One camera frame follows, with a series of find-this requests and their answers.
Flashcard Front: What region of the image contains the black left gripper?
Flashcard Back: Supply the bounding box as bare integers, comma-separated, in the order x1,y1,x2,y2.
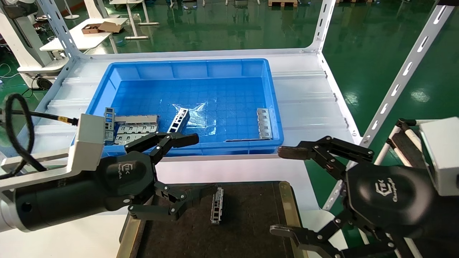
95,132,218,221

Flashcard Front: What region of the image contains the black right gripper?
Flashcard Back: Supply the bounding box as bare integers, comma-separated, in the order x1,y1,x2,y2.
270,136,445,258

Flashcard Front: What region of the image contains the long metal cage part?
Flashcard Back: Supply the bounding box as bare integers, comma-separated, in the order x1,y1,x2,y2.
211,187,224,225

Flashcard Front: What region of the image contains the metal part with square holes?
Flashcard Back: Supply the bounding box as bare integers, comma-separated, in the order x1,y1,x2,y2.
167,109,190,134

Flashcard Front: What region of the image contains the black container tray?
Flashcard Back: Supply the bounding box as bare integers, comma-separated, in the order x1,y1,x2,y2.
117,181,309,258

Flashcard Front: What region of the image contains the clear plastic film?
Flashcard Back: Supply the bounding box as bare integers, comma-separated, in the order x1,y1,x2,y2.
172,102,217,136

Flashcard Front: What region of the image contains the long grey metal bar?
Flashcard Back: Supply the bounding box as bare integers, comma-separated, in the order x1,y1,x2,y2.
115,115,160,124

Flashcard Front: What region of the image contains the white metal shelf rack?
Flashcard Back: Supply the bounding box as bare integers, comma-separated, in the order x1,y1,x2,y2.
16,0,450,211

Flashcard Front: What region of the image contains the blue plastic bin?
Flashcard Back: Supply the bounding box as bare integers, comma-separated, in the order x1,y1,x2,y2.
85,58,284,157

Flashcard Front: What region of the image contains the white and black tube stand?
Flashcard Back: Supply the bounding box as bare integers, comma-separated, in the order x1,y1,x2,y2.
359,118,429,258

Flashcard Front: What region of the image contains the open cardboard box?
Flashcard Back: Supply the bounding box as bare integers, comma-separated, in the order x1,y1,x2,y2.
81,21,124,35

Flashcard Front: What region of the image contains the white background table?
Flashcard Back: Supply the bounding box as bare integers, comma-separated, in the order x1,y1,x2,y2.
39,17,129,54

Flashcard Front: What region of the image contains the wooden pallet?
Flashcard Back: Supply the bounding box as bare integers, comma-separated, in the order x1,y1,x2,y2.
268,0,299,8

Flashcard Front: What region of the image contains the white machine base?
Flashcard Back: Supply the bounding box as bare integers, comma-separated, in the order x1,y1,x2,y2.
0,0,68,90

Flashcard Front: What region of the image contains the flat slotted metal bracket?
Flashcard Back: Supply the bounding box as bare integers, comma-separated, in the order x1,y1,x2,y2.
257,108,273,139

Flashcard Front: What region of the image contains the grey upright cage bracket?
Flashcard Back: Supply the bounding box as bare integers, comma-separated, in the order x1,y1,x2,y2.
104,107,116,142

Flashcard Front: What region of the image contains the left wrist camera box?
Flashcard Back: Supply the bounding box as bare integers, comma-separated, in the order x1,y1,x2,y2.
0,114,107,191

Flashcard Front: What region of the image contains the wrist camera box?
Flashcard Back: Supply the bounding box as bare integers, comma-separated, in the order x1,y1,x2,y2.
419,117,459,196
0,114,107,191

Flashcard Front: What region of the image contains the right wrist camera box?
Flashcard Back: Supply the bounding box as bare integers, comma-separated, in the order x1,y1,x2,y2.
419,117,459,196

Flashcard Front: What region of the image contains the white table leg frame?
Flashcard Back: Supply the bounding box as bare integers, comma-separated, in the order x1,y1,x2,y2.
109,0,160,40

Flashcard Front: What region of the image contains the black floor cable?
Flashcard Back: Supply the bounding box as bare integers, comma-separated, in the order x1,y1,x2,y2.
22,75,41,98

